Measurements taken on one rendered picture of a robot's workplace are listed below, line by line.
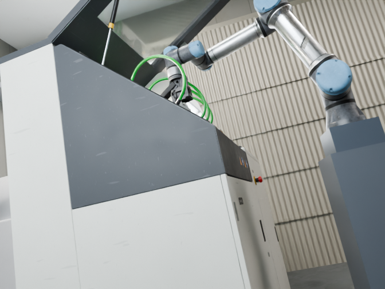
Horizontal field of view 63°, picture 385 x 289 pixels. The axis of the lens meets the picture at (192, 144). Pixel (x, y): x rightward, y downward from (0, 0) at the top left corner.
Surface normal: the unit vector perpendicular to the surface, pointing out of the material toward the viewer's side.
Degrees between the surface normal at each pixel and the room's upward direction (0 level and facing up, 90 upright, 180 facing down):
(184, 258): 90
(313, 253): 90
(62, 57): 90
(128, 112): 90
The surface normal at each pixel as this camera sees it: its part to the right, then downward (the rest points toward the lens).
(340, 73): -0.37, 0.00
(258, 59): -0.19, -0.18
